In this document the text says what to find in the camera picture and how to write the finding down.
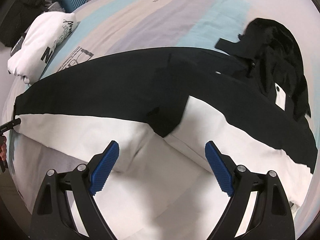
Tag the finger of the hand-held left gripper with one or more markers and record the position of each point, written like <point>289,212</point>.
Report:
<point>12,123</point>

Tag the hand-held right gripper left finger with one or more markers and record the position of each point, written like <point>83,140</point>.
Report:
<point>105,167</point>

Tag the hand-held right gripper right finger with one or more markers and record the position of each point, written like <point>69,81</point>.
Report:
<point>218,172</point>

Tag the black and white jacket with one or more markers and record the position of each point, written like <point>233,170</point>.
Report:
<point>125,85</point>

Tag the person's left hand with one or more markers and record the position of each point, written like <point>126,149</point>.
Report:
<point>2,151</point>

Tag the white folded printed garment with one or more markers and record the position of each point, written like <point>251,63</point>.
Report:
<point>42,47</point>

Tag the black bag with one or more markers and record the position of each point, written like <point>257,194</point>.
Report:
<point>20,12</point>

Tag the pastel striped bed sheet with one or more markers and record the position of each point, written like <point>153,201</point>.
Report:
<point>150,17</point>

